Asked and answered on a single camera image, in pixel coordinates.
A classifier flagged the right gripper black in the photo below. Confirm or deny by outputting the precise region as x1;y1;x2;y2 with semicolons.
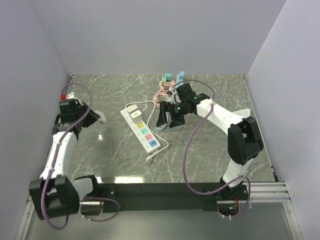
155;101;188;129

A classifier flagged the white rounded charger plug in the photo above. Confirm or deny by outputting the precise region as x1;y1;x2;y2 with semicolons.
94;110;107;125

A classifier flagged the white square charger plug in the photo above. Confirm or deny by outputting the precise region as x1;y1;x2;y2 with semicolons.
126;104;143;124

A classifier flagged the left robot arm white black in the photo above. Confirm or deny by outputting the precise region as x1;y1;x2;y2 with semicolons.
28;97;101;220

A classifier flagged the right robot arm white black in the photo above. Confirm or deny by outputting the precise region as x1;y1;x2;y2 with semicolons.
156;83;264;200

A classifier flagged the green plug adapter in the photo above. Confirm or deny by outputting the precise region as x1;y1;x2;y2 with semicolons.
160;73;172;83

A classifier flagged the blue plug adapter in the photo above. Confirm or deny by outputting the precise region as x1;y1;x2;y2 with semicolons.
176;71;185;83

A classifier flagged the pink round power strip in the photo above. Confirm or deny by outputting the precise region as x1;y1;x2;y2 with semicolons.
158;80;176;94

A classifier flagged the blue long power strip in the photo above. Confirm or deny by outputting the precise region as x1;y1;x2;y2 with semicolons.
175;71;185;88

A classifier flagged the white triangular power strip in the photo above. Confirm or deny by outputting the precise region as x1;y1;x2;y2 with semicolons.
233;108;251;118

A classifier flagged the black base bar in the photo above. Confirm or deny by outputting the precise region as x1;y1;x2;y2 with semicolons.
71;182;251;213

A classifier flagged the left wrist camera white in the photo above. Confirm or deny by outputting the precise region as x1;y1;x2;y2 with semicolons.
60;92;83;105

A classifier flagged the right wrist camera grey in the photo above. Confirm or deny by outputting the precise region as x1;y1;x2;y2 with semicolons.
168;85;177;97

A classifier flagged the white power strip cable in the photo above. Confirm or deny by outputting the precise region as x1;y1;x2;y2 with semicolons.
124;99;170;166

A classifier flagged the aluminium rail frame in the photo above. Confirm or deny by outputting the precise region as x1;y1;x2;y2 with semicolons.
23;181;292;226

